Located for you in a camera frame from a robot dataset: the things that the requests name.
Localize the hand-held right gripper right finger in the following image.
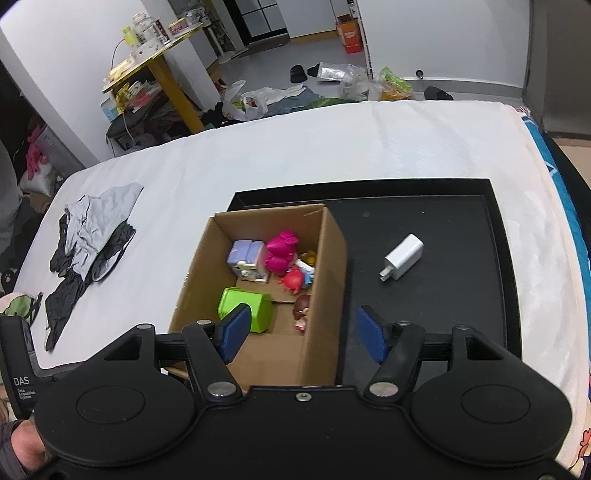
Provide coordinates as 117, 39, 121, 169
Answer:
355, 304, 515, 401

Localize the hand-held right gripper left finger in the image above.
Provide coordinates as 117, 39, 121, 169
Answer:
102, 303, 253, 401

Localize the green cube toy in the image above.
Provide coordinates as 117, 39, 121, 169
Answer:
218, 287, 274, 334

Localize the brown cardboard box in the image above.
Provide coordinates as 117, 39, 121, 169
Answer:
167, 203, 348, 388

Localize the black shallow tray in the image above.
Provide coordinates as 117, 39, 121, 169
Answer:
228, 178, 522, 386

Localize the brown haired doll figurine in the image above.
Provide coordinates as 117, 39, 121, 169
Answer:
292, 294, 311, 330

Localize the red and blue toy figure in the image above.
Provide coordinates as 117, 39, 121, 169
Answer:
278, 251, 317, 292

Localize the purple toy with white figure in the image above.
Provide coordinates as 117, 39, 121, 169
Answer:
228, 240, 270, 283

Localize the white charger plug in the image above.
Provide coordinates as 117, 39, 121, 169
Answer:
379, 234, 424, 281

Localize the pink toy figure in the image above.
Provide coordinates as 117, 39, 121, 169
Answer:
264, 231, 301, 276

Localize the person's left hand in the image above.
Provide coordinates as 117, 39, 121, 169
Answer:
11, 415, 47, 462

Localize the black garment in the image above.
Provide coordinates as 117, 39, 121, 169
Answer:
44, 222, 138, 352

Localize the grey garment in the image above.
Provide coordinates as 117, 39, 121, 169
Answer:
60, 183, 145, 280

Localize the pink plush toy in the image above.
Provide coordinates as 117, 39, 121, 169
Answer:
25, 129, 51, 171

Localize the white plastic bag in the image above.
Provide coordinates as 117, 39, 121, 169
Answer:
223, 80, 305, 121

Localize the yellow table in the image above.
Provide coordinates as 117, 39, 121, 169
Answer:
102, 23, 206, 134

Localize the green plastic bag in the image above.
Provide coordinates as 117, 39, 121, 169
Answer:
379, 67, 413, 100

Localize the clear plastic bag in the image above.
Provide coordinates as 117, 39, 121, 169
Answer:
342, 65, 379, 100

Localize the pile of snack packets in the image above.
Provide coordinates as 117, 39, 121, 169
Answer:
108, 80, 162, 114

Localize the silver foil bag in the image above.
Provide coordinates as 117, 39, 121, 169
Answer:
318, 62, 352, 83

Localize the orange cardboard box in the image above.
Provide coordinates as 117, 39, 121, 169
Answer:
336, 15, 363, 54

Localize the black framed glass door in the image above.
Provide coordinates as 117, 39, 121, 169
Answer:
233, 0, 291, 47

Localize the white cable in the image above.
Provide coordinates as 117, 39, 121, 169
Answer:
111, 39, 139, 148

